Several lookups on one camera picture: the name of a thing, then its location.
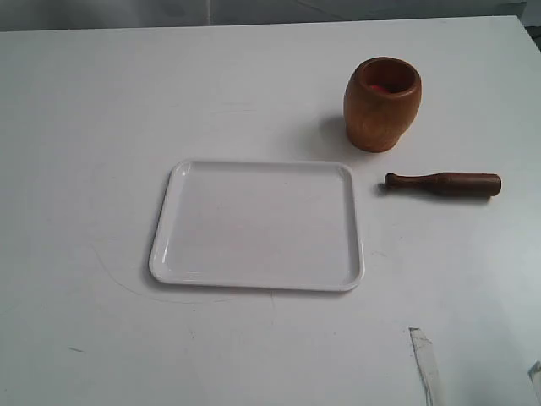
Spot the dark wooden pestle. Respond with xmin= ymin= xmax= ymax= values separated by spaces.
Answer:
xmin=384 ymin=172 xmax=502 ymax=199

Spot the white plastic tray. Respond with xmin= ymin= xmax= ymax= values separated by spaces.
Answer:
xmin=149 ymin=159 xmax=365 ymax=293

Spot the clear tape strip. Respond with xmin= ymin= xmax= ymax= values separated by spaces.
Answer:
xmin=409 ymin=327 xmax=445 ymax=406

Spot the brown wooden mortar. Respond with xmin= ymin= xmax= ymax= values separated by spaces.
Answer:
xmin=343 ymin=57 xmax=422 ymax=153

